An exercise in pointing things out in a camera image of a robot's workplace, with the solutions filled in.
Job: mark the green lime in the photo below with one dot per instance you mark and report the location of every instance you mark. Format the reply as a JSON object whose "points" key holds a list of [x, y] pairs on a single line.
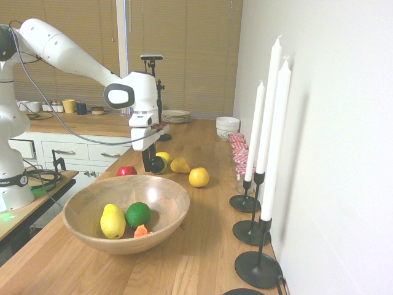
{"points": [[138, 214]]}

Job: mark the brown window blind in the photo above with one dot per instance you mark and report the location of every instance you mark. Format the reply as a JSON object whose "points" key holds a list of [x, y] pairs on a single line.
{"points": [[86, 30], [184, 61]]}

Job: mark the dark blue mug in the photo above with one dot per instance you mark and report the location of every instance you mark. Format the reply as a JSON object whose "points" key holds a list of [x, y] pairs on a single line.
{"points": [[81, 108]]}

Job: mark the white window frame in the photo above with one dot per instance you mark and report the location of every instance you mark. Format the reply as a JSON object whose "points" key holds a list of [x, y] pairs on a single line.
{"points": [[122, 37]]}

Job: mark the yellow pear-shaped fruit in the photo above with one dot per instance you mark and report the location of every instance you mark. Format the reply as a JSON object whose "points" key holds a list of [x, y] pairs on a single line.
{"points": [[180, 166]]}

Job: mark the small spice jar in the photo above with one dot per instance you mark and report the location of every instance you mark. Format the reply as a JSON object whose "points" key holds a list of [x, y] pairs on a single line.
{"points": [[54, 106], [60, 107], [45, 106]]}

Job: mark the black round disc base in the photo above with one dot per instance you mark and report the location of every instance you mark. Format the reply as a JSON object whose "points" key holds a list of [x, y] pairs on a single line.
{"points": [[242, 292]]}

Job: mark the clear drinking glass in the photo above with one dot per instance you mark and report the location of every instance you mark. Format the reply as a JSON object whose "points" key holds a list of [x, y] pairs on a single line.
{"points": [[123, 111]]}

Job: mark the large wooden bowl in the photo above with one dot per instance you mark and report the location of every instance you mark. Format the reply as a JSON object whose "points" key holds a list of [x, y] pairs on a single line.
{"points": [[153, 196]]}

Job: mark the green apple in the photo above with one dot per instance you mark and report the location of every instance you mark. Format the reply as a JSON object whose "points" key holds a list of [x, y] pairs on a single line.
{"points": [[165, 168]]}

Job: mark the tallest white taper candle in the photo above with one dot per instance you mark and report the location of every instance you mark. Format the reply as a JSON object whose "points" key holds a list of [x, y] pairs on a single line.
{"points": [[270, 101]]}

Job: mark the yellow mango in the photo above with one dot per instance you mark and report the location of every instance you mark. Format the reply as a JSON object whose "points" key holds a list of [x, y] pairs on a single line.
{"points": [[113, 222]]}

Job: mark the black candle holder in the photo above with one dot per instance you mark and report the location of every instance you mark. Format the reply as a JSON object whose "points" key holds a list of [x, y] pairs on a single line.
{"points": [[258, 270], [251, 232], [244, 203]]}

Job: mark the stack of white plates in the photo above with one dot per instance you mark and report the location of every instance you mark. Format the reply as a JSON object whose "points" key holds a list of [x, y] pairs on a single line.
{"points": [[175, 116]]}

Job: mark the black camera stand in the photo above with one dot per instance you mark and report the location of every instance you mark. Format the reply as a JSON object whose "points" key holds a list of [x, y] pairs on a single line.
{"points": [[159, 101]]}

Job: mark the round yellow apple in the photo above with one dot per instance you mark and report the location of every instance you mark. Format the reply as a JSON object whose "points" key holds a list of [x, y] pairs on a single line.
{"points": [[199, 177]]}

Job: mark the brown ceramic bowl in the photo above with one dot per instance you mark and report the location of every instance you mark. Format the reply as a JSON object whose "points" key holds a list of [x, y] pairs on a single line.
{"points": [[97, 110]]}

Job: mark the red apple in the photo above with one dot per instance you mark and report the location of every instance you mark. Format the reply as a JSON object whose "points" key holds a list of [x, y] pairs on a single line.
{"points": [[126, 171]]}

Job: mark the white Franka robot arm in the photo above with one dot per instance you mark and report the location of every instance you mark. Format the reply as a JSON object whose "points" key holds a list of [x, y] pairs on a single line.
{"points": [[61, 52]]}

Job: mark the white mug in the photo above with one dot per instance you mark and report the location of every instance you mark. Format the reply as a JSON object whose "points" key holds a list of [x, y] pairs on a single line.
{"points": [[33, 107], [22, 105]]}

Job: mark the white kitchen cabinet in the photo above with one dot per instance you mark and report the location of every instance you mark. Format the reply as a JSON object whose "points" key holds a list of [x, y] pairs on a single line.
{"points": [[76, 150]]}

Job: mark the yellow mug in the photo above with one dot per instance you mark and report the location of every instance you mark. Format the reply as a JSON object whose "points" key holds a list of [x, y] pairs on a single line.
{"points": [[69, 106]]}

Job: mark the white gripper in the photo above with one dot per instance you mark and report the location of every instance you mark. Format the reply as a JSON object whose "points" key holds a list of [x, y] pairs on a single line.
{"points": [[142, 139]]}

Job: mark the black table clamp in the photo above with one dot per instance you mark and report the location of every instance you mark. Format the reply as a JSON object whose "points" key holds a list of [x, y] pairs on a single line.
{"points": [[58, 161]]}

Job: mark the small orange fruit piece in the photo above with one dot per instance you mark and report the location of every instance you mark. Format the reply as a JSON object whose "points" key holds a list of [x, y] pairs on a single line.
{"points": [[141, 231]]}

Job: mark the glass jar red checkered lid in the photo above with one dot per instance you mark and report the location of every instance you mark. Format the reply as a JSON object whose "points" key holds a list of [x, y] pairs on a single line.
{"points": [[240, 152], [239, 145], [236, 136], [244, 178], [241, 159]]}

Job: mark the yellow lemon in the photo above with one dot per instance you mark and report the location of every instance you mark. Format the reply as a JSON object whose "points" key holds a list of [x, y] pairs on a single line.
{"points": [[164, 155]]}

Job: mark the grey exterior camera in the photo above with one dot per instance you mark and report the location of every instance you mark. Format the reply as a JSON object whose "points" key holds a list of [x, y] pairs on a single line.
{"points": [[151, 57]]}

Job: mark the white patterned ceramic bowl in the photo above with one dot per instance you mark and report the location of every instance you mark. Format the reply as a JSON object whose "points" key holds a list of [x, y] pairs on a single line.
{"points": [[226, 135]]}

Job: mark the green and yellow fruit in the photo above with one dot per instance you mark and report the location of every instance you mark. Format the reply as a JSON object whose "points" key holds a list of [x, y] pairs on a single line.
{"points": [[157, 166]]}

